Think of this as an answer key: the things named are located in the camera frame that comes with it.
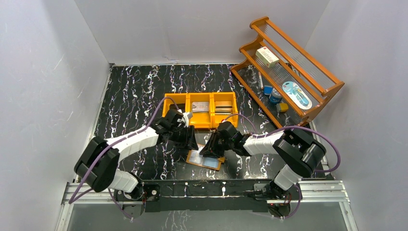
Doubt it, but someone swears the blue packaged cutter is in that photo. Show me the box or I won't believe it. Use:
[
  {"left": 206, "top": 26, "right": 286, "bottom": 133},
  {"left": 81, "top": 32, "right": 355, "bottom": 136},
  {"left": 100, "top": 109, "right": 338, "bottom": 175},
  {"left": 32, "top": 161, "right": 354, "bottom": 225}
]
[{"left": 282, "top": 81, "right": 313, "bottom": 110}]

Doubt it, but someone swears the yellow grey sharpener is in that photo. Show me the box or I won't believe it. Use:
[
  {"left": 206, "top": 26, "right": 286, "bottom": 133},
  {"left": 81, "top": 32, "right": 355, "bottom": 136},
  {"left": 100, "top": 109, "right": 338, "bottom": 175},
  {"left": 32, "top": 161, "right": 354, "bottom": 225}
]
[{"left": 276, "top": 103, "right": 289, "bottom": 113}]

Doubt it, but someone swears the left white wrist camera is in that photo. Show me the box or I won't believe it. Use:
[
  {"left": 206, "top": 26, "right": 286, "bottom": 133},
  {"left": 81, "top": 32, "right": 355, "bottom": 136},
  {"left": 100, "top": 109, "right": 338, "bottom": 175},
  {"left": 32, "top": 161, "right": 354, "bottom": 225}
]
[{"left": 182, "top": 112, "right": 193, "bottom": 126}]

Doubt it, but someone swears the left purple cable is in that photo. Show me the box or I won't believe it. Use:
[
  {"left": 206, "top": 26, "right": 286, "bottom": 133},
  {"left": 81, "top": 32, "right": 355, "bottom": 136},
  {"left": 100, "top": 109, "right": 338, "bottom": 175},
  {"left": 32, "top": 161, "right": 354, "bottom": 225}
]
[{"left": 68, "top": 97, "right": 181, "bottom": 220}]

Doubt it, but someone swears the white red box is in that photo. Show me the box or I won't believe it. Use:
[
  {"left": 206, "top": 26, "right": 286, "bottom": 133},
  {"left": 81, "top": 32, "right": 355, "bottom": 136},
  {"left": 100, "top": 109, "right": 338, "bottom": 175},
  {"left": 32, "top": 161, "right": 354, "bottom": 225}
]
[{"left": 255, "top": 46, "right": 280, "bottom": 68}]

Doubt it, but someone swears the orange card holder wallet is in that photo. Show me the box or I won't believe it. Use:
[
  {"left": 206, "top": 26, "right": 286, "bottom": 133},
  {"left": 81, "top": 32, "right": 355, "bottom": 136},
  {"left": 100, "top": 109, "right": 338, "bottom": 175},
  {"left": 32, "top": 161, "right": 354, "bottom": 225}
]
[{"left": 186, "top": 144, "right": 225, "bottom": 171}]

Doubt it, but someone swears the silver card stack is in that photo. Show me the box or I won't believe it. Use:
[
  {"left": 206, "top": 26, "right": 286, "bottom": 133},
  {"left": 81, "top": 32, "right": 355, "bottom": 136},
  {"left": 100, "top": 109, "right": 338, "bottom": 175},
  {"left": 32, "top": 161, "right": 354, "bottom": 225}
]
[{"left": 191, "top": 102, "right": 210, "bottom": 113}]

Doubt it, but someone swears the orange card stack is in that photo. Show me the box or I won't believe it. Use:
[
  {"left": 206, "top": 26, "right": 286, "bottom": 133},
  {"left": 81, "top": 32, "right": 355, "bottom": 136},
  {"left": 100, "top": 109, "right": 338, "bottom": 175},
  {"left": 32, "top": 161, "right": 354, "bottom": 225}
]
[{"left": 215, "top": 101, "right": 233, "bottom": 115}]

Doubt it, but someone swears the orange three-compartment bin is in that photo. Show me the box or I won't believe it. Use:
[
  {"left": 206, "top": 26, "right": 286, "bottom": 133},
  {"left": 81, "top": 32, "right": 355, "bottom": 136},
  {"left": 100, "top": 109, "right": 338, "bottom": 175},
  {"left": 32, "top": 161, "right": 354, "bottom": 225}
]
[{"left": 162, "top": 91, "right": 239, "bottom": 129}]

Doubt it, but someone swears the white pen marker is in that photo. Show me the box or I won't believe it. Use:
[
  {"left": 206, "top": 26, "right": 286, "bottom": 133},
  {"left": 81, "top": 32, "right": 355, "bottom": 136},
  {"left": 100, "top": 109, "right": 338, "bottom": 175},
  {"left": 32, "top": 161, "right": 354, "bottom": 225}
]
[{"left": 258, "top": 72, "right": 264, "bottom": 90}]

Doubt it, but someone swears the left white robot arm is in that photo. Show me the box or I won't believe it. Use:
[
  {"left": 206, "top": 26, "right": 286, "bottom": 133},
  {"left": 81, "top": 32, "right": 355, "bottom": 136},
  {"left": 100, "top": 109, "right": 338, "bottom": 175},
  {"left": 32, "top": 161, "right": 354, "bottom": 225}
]
[{"left": 74, "top": 109, "right": 198, "bottom": 196}]

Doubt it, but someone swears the blue eraser block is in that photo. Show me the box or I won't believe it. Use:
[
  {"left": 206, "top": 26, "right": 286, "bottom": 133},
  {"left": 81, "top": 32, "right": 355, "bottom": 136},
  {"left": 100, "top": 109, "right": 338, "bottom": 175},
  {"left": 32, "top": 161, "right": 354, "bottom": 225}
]
[{"left": 263, "top": 85, "right": 273, "bottom": 96}]

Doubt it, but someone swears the orange wooden shelf rack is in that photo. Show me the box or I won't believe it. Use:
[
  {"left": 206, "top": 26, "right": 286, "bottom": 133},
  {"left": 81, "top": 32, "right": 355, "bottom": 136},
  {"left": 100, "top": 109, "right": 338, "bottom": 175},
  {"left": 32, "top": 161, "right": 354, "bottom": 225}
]
[{"left": 231, "top": 16, "right": 344, "bottom": 128}]

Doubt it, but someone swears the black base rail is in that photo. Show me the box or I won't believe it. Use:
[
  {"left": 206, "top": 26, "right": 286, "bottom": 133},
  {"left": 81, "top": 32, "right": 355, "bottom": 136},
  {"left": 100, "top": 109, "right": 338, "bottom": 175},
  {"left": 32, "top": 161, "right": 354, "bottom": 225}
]
[{"left": 115, "top": 178, "right": 302, "bottom": 214}]

